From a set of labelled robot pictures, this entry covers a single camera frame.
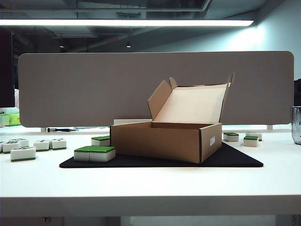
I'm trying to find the white green-backed mahjong tile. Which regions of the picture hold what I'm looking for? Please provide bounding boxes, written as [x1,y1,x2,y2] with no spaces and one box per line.
[33,139,52,152]
[246,132,263,142]
[51,138,67,151]
[91,136,111,147]
[89,145,116,163]
[2,141,21,154]
[73,146,91,162]
[223,132,240,143]
[243,136,260,147]
[9,138,30,148]

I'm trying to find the black rectangular mat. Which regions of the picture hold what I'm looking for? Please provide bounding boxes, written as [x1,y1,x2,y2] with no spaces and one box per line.
[59,140,264,169]

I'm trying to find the dark monitor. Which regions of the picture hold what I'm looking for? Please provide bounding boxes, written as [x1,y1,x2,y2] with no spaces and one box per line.
[0,27,16,108]

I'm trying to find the grey-brown desk divider panel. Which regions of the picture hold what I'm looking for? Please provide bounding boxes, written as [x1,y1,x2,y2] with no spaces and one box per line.
[18,50,295,128]

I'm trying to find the clear faceted glass vase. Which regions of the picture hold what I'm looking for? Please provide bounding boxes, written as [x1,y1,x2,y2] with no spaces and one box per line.
[292,106,301,145]

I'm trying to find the brown cardboard box open lid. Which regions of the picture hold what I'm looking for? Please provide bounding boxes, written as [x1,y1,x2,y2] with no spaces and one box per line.
[110,72,235,164]

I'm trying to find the mahjong tile with bird print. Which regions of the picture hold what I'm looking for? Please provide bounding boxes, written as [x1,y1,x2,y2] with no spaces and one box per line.
[10,146,37,162]

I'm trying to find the green and white package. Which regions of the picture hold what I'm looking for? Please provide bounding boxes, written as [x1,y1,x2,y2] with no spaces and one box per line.
[0,113,21,128]

